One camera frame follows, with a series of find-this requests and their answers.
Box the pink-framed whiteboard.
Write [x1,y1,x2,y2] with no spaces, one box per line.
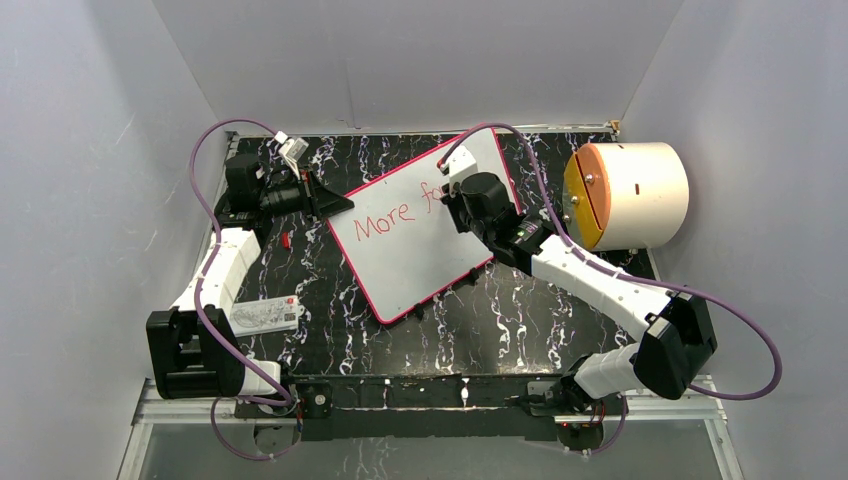
[329,140,493,325]

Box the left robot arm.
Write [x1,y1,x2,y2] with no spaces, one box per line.
[146,154,354,416]

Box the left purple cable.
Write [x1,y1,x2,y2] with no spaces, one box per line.
[188,119,299,462]

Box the whiteboard metal stand leg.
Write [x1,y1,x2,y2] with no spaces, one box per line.
[411,267,483,321]

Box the white cylindrical drum device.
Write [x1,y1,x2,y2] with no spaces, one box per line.
[562,142,690,252]

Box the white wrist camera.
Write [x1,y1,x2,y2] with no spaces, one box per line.
[437,145,479,197]
[272,131,308,180]

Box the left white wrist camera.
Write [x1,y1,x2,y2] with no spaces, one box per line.
[272,131,308,180]

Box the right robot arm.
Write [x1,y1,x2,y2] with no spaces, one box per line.
[441,172,717,414]

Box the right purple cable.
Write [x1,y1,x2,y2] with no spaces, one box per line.
[437,123,784,458]

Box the purple cable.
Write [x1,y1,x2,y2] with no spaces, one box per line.
[188,119,299,462]
[437,123,784,458]

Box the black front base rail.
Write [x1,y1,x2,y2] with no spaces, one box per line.
[291,374,578,441]

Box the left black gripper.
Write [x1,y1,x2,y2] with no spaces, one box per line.
[260,168,356,225]

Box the white printed label card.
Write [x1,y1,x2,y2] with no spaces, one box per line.
[228,295,306,337]

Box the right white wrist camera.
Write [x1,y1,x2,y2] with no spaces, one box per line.
[437,145,479,197]

